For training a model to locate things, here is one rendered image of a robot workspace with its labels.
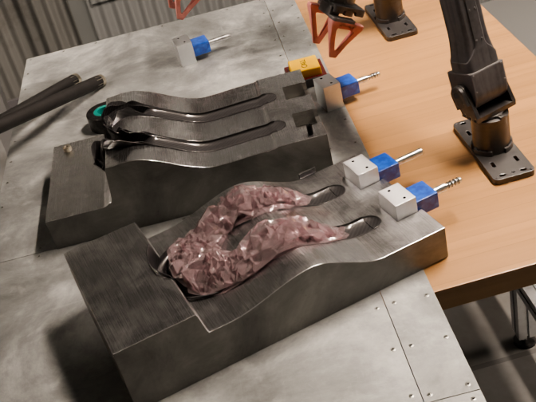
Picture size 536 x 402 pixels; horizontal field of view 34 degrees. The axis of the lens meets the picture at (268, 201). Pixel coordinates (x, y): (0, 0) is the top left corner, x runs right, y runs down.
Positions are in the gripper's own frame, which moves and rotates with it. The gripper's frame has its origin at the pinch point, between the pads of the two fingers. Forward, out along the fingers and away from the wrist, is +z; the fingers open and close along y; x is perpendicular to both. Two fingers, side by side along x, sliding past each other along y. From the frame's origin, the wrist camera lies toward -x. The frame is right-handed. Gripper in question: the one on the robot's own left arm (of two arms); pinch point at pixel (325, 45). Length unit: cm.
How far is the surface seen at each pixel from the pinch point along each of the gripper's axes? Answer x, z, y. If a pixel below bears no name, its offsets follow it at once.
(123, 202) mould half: -37.5, 28.2, 16.7
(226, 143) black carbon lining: -20.5, 16.4, 13.6
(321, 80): 1.7, 7.0, -0.1
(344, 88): 5.6, 6.8, 2.5
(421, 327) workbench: -8, 18, 65
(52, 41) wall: -8, 75, -209
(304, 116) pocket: -7.7, 9.3, 14.5
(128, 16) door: 18, 56, -198
